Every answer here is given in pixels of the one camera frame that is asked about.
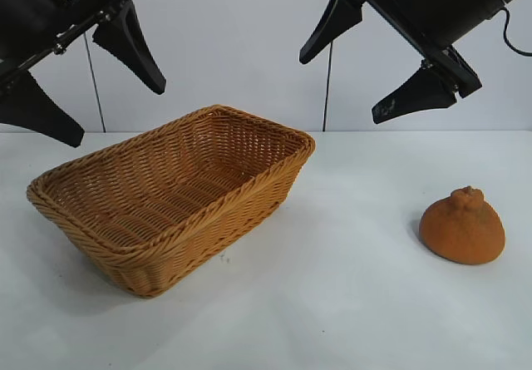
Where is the orange citrus fruit with knob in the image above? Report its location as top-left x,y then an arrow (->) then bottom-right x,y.
418,185 -> 507,270

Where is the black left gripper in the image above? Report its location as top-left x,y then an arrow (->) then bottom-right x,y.
0,0 -> 167,149

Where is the black cable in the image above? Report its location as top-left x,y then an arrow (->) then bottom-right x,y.
498,7 -> 532,57

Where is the brown woven wicker basket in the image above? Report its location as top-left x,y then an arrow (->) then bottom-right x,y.
27,103 -> 317,299

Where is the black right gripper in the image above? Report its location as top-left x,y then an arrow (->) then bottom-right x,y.
298,0 -> 532,126

